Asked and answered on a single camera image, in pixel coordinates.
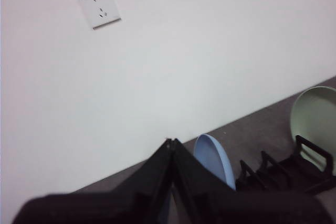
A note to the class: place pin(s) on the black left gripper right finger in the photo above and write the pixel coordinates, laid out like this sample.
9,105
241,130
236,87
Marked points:
223,205

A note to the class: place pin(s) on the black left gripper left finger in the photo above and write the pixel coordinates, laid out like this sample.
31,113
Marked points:
110,205

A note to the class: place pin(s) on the blue plate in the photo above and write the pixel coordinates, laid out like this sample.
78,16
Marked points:
213,155

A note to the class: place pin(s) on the black plate rack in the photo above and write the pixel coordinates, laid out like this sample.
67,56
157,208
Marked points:
288,172

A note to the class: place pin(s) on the green plate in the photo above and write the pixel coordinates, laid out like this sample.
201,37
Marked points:
315,113

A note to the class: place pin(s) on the white wall socket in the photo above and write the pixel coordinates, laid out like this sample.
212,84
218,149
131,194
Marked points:
101,7

